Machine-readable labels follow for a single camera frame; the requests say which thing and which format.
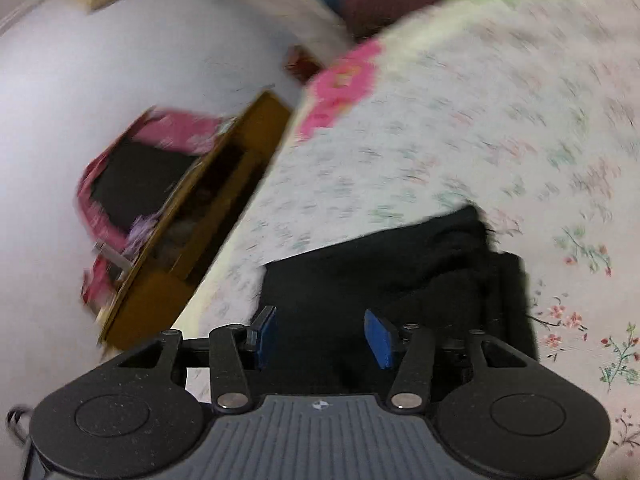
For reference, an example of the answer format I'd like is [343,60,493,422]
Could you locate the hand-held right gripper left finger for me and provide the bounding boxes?
[117,305,278,414]

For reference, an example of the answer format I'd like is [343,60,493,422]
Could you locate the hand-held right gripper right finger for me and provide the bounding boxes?
[364,308,531,411]

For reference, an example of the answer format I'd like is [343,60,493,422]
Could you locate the black pants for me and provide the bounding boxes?
[259,204,541,398]

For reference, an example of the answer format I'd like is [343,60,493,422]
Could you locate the wooden cabinet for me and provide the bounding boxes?
[99,91,295,350]

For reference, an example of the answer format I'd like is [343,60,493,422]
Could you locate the white floral bedsheet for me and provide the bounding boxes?
[175,0,640,461]

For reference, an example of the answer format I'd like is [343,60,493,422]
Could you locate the pink cloth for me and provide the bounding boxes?
[75,106,237,313]

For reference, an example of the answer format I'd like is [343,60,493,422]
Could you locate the small red object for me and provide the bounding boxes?
[284,46,323,83]

